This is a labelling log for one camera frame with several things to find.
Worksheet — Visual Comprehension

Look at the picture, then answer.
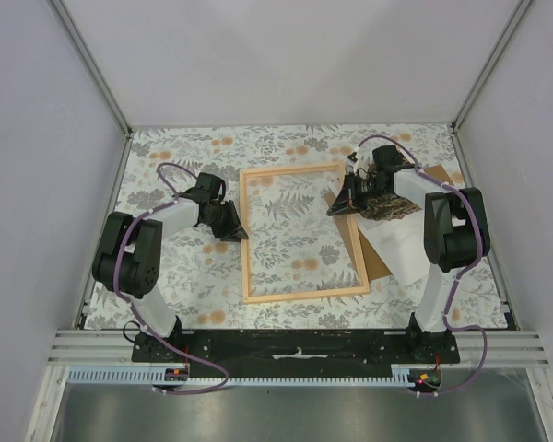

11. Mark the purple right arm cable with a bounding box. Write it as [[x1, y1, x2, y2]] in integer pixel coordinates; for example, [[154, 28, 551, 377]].
[[357, 134, 489, 398]]

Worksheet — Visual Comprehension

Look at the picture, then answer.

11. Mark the aluminium front rail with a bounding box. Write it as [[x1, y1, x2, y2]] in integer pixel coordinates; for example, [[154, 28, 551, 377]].
[[48, 330, 549, 368]]

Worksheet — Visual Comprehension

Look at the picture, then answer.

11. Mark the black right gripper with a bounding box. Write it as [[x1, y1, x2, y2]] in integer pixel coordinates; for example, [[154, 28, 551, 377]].
[[327, 172, 389, 217]]

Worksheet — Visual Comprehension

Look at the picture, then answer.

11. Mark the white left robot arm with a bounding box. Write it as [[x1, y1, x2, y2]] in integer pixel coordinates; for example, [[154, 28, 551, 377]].
[[91, 173, 248, 362]]

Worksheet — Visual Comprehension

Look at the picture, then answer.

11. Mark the landscape photo print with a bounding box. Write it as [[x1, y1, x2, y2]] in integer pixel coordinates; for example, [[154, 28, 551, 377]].
[[326, 151, 443, 286]]

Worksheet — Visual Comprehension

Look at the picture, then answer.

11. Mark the brown cardboard backing board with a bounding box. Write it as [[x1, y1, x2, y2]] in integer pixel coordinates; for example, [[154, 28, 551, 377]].
[[323, 164, 466, 283]]

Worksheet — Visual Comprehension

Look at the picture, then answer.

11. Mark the aluminium frame post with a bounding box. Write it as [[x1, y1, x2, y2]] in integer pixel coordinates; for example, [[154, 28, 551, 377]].
[[48, 0, 133, 137], [451, 0, 535, 134]]

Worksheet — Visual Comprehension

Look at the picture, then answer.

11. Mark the floral patterned table mat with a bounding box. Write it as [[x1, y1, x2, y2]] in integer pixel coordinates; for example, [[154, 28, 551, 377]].
[[116, 124, 463, 329]]

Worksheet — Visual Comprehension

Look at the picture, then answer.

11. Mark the left aluminium frame post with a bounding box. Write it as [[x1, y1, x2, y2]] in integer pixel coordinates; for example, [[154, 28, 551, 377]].
[[48, 0, 133, 137]]

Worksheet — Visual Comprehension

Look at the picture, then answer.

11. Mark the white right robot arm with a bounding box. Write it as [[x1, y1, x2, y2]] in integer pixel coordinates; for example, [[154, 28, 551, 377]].
[[327, 142, 490, 363]]

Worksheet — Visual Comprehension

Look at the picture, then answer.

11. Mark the light wooden picture frame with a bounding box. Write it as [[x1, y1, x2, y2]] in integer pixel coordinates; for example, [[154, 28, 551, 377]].
[[238, 160, 371, 305]]

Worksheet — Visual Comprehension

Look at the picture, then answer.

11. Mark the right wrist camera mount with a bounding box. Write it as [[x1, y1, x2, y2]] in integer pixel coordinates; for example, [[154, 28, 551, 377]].
[[345, 150, 370, 178]]

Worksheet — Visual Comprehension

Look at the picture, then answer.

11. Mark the white slotted cable duct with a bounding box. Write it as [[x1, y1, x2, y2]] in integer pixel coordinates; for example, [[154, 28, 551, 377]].
[[67, 366, 415, 388]]

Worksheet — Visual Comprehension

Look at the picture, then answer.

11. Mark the right aluminium frame post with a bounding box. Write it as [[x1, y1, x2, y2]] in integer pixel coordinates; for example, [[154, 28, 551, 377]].
[[451, 0, 535, 134]]

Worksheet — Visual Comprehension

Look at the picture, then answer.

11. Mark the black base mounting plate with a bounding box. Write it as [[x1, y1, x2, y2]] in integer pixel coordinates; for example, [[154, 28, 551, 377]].
[[131, 329, 460, 367]]

